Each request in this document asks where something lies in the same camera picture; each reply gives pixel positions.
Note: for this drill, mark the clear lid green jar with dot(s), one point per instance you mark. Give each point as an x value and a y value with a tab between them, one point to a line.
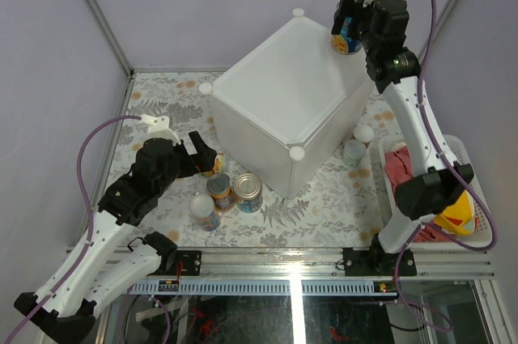
353	152

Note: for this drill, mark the white lid yellow jar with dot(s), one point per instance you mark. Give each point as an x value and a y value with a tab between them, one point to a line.
364	134

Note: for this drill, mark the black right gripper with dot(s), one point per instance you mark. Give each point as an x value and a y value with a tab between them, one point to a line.
348	6

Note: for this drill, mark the pink cloth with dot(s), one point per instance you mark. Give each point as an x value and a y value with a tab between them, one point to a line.
398	167

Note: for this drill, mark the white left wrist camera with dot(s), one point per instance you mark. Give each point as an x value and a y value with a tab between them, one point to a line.
159	127

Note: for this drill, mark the blue soup can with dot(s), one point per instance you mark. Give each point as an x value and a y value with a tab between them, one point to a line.
340	40
247	190

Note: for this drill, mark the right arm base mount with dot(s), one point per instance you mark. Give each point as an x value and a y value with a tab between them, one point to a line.
374	262

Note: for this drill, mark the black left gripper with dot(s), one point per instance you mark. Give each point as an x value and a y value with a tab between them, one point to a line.
204	161

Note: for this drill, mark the white cube counter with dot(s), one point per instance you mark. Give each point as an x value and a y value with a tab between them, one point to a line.
283	109

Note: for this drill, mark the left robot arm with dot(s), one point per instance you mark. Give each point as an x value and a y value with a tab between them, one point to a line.
67	306

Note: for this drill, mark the aluminium front rail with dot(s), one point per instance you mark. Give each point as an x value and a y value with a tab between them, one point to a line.
327	263

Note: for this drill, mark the white slotted cable duct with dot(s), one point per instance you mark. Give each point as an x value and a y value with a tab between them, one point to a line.
366	288

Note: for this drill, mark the white plastic basket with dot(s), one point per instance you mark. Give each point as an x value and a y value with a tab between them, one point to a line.
477	206

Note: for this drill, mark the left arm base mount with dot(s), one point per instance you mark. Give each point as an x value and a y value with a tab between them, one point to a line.
180	263

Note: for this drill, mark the white lid orange can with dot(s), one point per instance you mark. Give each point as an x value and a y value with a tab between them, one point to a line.
204	213

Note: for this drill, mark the yellow cloth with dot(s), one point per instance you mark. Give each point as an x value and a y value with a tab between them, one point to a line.
458	219

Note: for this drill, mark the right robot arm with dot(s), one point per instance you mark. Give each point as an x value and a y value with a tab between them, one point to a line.
438	178

